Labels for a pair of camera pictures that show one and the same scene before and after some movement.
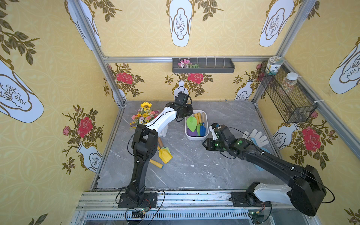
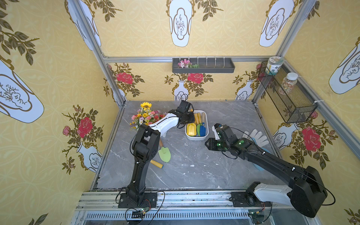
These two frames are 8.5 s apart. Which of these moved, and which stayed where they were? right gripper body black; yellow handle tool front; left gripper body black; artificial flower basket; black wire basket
Moved: left gripper body black
Stayed: right gripper body black; black wire basket; artificial flower basket; yellow handle tool front
